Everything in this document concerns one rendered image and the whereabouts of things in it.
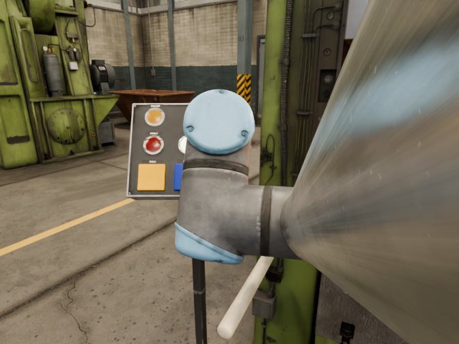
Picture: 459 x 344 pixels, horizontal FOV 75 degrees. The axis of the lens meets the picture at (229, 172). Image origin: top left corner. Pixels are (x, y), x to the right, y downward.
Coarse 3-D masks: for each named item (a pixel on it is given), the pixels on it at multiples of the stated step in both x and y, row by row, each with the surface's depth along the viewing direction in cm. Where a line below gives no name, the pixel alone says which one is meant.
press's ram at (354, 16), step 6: (348, 0) 73; (354, 0) 73; (360, 0) 72; (366, 0) 72; (348, 6) 73; (354, 6) 73; (360, 6) 72; (348, 12) 74; (354, 12) 73; (360, 12) 73; (348, 18) 74; (354, 18) 74; (360, 18) 73; (348, 24) 74; (354, 24) 74; (348, 30) 75; (354, 30) 74; (348, 36) 75; (348, 42) 83
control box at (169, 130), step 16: (144, 112) 88; (176, 112) 88; (144, 128) 87; (160, 128) 87; (176, 128) 87; (144, 144) 86; (176, 144) 86; (128, 160) 85; (144, 160) 85; (160, 160) 85; (176, 160) 85; (128, 176) 84; (128, 192) 83; (144, 192) 83; (160, 192) 83; (176, 192) 83
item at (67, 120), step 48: (0, 0) 376; (48, 0) 407; (0, 48) 389; (48, 48) 425; (0, 96) 398; (48, 96) 434; (96, 96) 505; (0, 144) 405; (48, 144) 441; (96, 144) 500
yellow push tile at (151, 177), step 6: (144, 168) 84; (150, 168) 84; (156, 168) 84; (162, 168) 84; (138, 174) 84; (144, 174) 83; (150, 174) 83; (156, 174) 83; (162, 174) 83; (138, 180) 83; (144, 180) 83; (150, 180) 83; (156, 180) 83; (162, 180) 83; (138, 186) 83; (144, 186) 83; (150, 186) 83; (156, 186) 83; (162, 186) 83
